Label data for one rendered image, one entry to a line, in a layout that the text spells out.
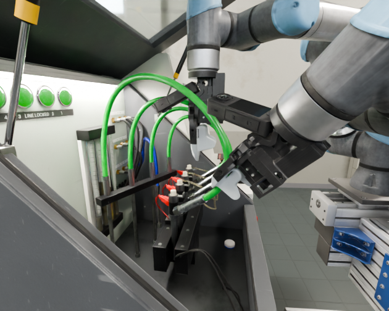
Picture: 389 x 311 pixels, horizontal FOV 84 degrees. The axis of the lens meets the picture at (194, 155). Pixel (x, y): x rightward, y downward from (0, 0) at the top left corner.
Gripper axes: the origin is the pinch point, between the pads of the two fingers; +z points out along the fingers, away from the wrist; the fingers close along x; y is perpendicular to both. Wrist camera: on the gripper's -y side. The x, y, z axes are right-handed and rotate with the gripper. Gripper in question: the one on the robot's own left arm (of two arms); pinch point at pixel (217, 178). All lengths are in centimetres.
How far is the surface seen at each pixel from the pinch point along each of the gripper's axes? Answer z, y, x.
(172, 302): -0.6, 9.8, -20.1
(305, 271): 118, 93, 107
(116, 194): 30.4, -16.8, -8.9
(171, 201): 20.5, -4.1, -0.8
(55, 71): 5.7, -41.7, -12.0
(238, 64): 109, -124, 255
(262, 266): 18.2, 23.7, 7.4
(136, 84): 28, -53, 22
